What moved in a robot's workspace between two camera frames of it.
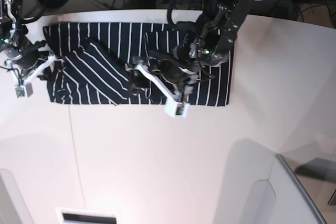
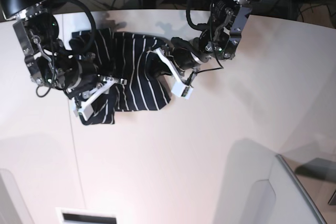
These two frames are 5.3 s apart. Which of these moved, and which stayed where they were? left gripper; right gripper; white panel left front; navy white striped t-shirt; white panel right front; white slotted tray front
Moved: navy white striped t-shirt; left gripper; right gripper
Stayed: white panel right front; white panel left front; white slotted tray front
